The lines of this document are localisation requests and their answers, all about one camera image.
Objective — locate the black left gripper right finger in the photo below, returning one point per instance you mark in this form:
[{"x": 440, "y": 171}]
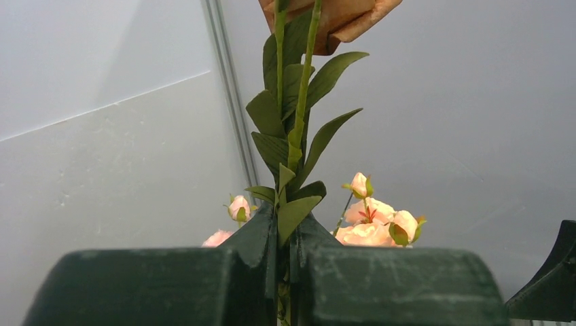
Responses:
[{"x": 333, "y": 284}]

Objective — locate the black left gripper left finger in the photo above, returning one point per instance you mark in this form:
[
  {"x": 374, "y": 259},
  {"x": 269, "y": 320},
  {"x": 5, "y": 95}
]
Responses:
[{"x": 232, "y": 284}]

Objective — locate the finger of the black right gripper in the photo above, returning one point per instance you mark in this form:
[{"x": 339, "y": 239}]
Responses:
[{"x": 550, "y": 294}]

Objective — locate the brown wilted flower stem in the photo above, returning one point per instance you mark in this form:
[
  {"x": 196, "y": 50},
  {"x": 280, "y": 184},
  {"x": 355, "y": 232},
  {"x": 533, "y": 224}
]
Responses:
[{"x": 300, "y": 66}]

